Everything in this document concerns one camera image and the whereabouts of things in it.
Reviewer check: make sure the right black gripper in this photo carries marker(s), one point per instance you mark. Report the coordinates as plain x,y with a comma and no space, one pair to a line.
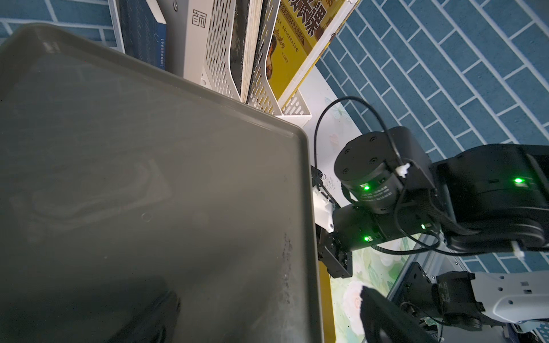
342,231

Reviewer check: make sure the olive and cream drawer cabinet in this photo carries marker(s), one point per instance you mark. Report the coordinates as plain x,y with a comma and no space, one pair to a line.
120,182

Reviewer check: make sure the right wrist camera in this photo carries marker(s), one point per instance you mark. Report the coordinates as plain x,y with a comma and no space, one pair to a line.
323,205

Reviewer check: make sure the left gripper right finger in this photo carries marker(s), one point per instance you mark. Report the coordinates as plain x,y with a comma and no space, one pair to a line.
383,321

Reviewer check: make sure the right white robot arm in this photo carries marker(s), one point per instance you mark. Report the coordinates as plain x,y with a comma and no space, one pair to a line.
488,199

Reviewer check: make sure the blue spine book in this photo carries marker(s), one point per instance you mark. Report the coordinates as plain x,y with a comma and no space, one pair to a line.
144,31

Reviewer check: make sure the yellow bottom drawer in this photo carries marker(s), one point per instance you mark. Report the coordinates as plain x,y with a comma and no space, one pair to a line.
326,299

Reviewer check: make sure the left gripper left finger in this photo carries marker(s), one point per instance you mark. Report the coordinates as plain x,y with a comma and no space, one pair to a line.
156,323

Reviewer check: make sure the yellow cover book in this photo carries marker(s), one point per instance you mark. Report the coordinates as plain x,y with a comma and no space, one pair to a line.
302,31

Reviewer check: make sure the dark cover book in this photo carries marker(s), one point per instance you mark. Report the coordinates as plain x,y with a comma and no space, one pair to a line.
245,32

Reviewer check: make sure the white file organizer rack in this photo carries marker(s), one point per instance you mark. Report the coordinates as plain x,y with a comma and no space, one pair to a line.
198,50

